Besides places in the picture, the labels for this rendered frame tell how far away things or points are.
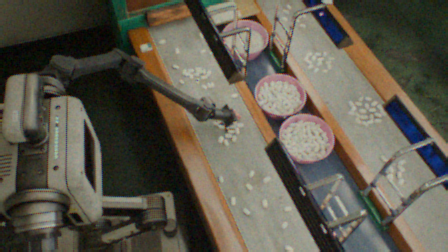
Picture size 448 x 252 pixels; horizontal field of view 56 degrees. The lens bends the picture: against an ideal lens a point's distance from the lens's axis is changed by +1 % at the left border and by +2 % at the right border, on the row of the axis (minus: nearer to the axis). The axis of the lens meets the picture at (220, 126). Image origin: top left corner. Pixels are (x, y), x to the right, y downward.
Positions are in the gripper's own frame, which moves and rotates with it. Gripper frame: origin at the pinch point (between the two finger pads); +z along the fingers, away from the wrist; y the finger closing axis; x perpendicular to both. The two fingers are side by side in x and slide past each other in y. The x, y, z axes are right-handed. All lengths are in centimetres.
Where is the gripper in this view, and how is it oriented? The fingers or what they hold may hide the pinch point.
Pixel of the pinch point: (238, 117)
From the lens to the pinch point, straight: 211.0
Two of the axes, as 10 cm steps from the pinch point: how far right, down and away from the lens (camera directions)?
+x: -6.0, 6.1, 5.2
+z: 7.0, 0.9, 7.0
